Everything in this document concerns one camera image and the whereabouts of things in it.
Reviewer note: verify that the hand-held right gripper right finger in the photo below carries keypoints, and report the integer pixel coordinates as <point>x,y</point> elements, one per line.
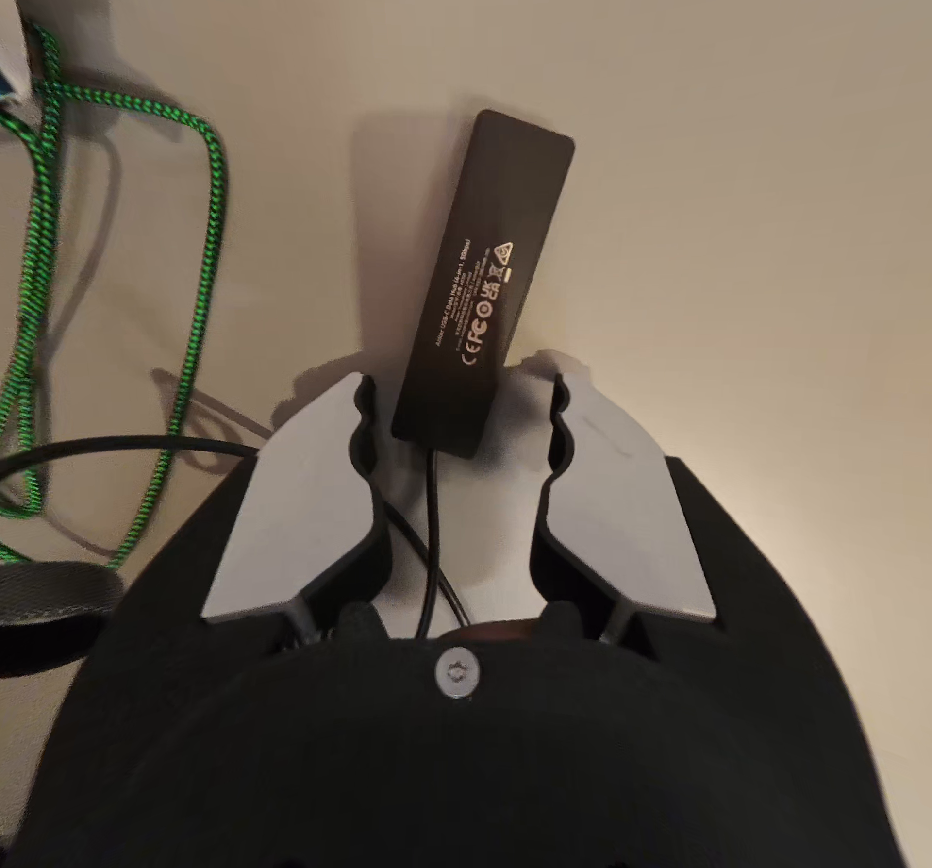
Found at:
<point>626,518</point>

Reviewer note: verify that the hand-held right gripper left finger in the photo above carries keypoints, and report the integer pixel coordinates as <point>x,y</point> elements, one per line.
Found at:
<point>306,504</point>

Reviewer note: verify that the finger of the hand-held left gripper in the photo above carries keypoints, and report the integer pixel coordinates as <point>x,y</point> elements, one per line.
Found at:
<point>13,30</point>

